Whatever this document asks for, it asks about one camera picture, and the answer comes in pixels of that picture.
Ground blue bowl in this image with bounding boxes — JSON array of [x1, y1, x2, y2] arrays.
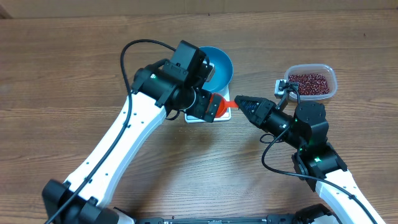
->
[[200, 46, 234, 92]]

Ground white kitchen scale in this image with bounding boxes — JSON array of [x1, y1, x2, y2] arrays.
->
[[184, 85, 231, 123]]

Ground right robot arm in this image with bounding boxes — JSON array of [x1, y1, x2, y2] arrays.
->
[[234, 96, 384, 223]]

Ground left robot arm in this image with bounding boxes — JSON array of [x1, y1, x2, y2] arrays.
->
[[42, 40, 221, 223]]

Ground red measuring scoop blue handle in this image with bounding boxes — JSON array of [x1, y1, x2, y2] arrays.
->
[[210, 93, 239, 118]]

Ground red beans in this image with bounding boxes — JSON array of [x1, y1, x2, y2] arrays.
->
[[289, 73, 330, 95]]

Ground clear plastic container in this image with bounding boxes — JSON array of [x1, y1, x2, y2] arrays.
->
[[284, 63, 338, 101]]

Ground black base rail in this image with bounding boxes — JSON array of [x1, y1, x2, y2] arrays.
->
[[114, 203, 336, 224]]

